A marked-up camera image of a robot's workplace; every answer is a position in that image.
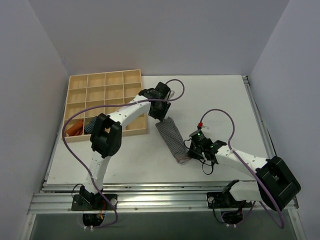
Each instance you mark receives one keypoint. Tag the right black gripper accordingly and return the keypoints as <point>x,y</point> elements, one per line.
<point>194,152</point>

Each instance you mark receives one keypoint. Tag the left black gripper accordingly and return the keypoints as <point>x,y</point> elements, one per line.
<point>158,110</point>

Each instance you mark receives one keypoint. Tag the striped grey underwear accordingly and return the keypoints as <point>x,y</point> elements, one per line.
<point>173,139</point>

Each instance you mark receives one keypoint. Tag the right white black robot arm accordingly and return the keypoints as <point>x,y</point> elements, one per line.
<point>274,184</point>

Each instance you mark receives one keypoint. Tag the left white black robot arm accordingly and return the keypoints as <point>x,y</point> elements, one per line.
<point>106,136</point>

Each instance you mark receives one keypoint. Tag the rolled dark striped cloth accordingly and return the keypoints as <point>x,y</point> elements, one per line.
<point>89,127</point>

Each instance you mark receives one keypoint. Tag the wooden compartment tray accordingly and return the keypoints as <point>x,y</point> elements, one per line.
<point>89,95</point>

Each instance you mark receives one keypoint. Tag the rolled orange cloth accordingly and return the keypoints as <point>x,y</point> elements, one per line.
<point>75,129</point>

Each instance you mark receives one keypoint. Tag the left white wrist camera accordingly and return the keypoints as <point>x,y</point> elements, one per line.
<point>171,94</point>

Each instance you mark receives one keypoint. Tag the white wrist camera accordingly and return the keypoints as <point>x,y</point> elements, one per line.
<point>171,94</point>
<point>201,126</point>

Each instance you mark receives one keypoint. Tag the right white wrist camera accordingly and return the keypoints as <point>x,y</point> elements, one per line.
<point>201,126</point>

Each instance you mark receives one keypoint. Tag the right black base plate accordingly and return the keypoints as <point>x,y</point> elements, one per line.
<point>224,200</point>

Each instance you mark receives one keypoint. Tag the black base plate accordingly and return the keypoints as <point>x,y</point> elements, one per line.
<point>224,200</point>
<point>80,204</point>

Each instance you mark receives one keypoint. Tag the aluminium frame rail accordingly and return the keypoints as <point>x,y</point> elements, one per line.
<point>158,198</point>

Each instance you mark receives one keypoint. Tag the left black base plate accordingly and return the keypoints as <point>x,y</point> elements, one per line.
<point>80,204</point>

